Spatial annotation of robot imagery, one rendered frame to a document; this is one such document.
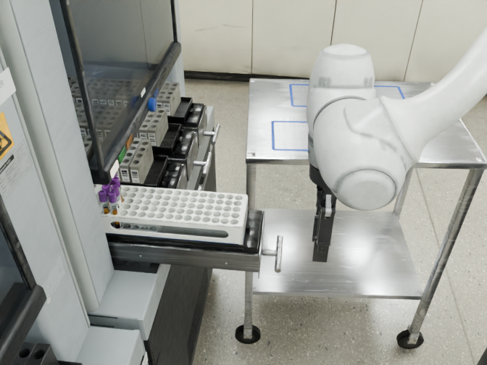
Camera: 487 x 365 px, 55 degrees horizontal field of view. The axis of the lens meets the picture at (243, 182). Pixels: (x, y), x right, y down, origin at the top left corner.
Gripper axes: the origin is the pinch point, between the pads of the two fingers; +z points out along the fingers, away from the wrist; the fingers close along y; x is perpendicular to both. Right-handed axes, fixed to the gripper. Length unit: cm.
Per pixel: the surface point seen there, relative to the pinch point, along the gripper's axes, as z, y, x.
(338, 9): 27, -229, 18
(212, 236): -1.4, 2.6, -22.2
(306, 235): 52, -54, 1
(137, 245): -1.3, 6.7, -37.0
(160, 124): -8, -30, -41
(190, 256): 0.6, 6.7, -26.2
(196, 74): 76, -234, -76
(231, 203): -6.5, -2.4, -18.8
